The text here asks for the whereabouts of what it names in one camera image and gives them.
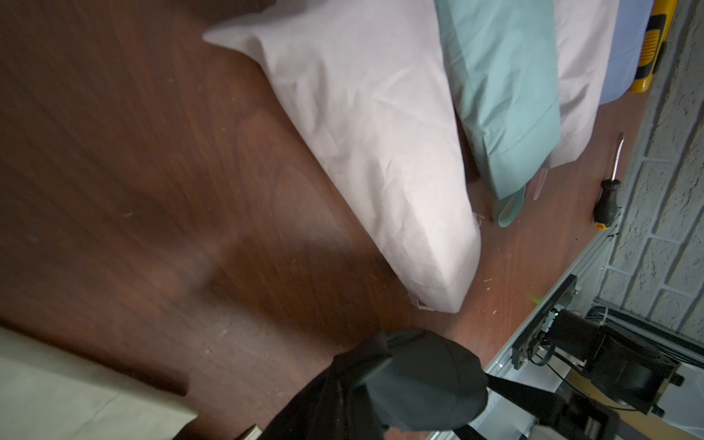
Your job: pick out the mint green sleeved umbrella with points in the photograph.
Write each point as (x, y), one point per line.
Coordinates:
(501, 63)

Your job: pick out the aluminium mounting rail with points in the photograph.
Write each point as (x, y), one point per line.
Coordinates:
(587, 269)

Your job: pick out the yellow black screwdriver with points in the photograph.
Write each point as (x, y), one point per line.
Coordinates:
(606, 208)

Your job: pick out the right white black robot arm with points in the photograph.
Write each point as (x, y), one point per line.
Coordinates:
(636, 375)

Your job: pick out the black umbrella sleeve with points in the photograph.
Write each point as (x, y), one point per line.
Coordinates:
(413, 380)

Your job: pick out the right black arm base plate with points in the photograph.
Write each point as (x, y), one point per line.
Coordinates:
(530, 338)

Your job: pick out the yellow utility knife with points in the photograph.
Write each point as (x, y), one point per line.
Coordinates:
(654, 44)

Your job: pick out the lavender sleeved umbrella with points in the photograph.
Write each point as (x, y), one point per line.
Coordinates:
(627, 44)

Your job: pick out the cream umbrella sleeve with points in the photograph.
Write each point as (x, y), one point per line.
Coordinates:
(47, 393)

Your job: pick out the light pink sleeved umbrella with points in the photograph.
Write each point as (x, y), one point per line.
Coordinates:
(584, 32)

